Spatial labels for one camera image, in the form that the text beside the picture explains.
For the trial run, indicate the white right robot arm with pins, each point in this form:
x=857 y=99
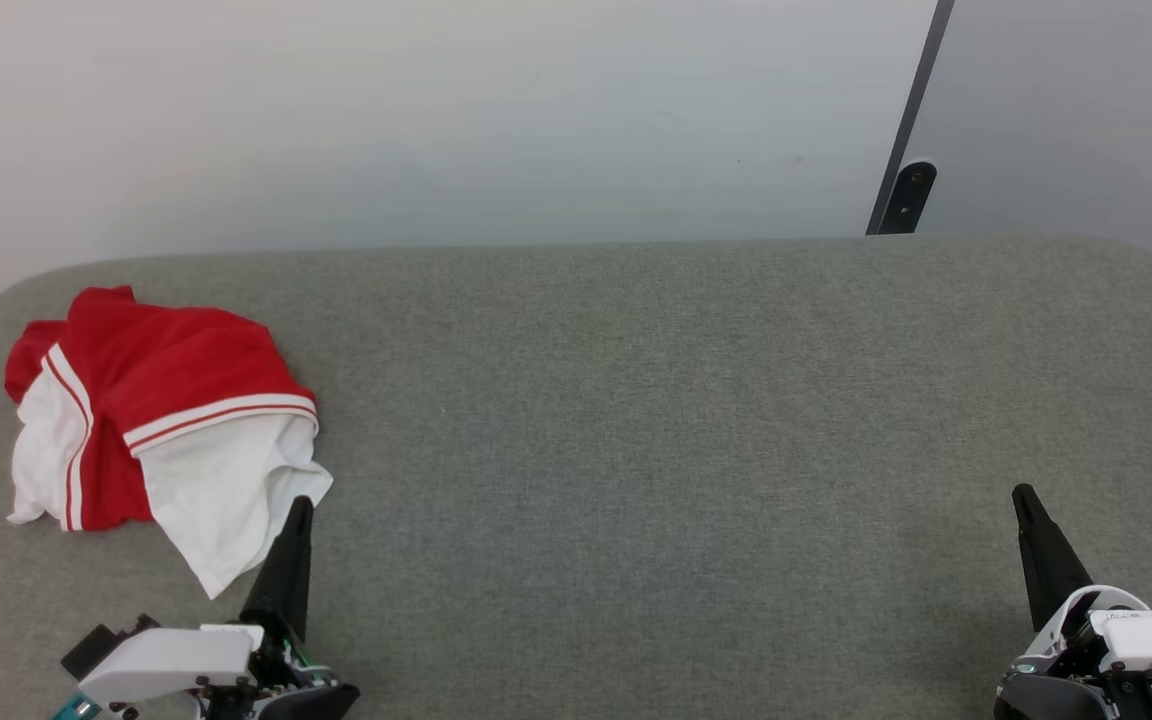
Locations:
x=1051 y=698

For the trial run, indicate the grey fabric sofa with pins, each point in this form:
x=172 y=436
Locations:
x=656 y=420

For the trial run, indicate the dark wall panel strip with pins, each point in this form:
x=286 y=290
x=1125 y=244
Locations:
x=921 y=80

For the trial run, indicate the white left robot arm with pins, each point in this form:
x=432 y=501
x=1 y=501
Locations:
x=306 y=703

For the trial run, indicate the red and white garment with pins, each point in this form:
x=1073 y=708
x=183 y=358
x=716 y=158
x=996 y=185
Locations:
x=176 y=370

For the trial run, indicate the black wall bracket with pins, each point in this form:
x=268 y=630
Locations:
x=911 y=195

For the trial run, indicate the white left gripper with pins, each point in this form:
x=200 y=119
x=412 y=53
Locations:
x=166 y=662

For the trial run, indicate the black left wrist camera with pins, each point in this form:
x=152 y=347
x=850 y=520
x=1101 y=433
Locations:
x=91 y=645

